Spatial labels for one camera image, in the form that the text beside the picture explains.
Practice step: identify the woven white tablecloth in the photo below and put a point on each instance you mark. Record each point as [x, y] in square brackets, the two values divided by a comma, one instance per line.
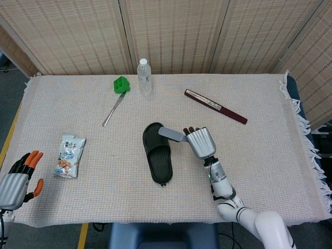
[103, 202]

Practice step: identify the grey brush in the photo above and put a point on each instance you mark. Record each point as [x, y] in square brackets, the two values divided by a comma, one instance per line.
[171, 134]

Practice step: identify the green plastic block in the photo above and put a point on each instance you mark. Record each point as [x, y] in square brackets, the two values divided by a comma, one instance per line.
[121, 85]

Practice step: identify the metal table knife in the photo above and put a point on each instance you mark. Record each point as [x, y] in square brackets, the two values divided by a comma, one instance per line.
[112, 111]

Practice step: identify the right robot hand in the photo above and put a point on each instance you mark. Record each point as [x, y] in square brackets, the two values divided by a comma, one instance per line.
[201, 142]

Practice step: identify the dark red long box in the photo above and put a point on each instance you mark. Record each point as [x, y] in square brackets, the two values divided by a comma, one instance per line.
[215, 105]

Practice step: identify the bamboo folding screen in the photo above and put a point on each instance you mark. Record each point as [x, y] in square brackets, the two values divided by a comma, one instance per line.
[166, 33]

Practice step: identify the black slipper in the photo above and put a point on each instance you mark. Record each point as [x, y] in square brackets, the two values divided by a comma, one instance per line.
[157, 155]

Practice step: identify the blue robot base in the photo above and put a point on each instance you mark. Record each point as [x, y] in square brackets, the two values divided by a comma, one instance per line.
[163, 236]

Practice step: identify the clear water bottle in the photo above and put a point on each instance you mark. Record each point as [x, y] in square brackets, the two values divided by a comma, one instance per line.
[144, 77]

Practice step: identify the snack packet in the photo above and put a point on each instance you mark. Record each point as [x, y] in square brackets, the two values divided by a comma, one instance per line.
[68, 155]

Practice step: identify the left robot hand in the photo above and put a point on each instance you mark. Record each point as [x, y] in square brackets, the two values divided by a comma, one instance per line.
[13, 189]

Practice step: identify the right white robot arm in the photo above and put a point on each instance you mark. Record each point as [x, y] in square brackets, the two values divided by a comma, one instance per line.
[233, 197]

